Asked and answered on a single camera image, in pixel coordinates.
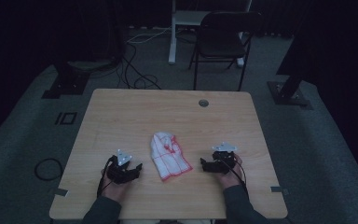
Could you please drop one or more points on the black floor tape marker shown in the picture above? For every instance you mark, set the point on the black floor tape marker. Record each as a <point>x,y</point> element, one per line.
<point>66,118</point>

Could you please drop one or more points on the grey round table grommet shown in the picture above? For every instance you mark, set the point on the grey round table grommet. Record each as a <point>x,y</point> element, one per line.
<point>203,103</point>

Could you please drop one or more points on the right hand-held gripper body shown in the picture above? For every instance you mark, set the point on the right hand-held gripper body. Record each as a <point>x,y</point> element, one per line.
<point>222,160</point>

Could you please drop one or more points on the white cloth with red grid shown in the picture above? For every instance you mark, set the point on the white cloth with red grid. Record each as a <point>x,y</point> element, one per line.
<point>167,158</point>

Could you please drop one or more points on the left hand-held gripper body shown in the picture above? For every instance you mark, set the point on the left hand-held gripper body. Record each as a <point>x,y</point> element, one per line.
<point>119,172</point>

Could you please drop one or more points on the person's left hand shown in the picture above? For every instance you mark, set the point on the person's left hand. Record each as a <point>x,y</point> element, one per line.
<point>115,189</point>

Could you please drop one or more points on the black folding chair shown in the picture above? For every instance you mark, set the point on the black folding chair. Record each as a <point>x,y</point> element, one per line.
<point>220,40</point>

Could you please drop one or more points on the white desk frame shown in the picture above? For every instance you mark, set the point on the white desk frame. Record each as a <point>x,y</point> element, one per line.
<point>185,18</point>

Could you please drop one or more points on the grey tape strip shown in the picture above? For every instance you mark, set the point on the grey tape strip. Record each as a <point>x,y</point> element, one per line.
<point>61,192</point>
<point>278,189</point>

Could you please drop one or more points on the black stand with base plate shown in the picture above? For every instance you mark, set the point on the black stand with base plate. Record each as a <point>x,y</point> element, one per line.
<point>289,91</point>
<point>70,82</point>

